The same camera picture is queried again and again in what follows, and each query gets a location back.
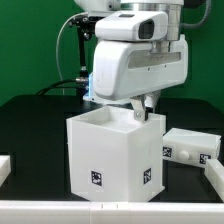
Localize black cables at base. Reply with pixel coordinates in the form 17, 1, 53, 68
35, 77, 90, 96

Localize white left fence rail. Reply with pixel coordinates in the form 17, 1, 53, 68
0, 155, 11, 187

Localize large white drawer cabinet box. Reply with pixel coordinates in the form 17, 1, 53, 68
67, 106, 166, 202

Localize white right fence rail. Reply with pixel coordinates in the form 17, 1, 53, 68
205, 159, 224, 202

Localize black camera stand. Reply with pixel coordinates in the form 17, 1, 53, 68
68, 13, 96, 78

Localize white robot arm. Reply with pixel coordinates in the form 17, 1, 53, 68
74, 0, 212, 121

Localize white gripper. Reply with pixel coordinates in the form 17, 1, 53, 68
93, 35, 188, 120

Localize small white drawer with knob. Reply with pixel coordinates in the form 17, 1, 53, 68
163, 128, 221, 168

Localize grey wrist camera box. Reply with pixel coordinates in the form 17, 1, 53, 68
95, 11, 168, 42

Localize grey camera cable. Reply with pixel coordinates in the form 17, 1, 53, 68
55, 11, 90, 82

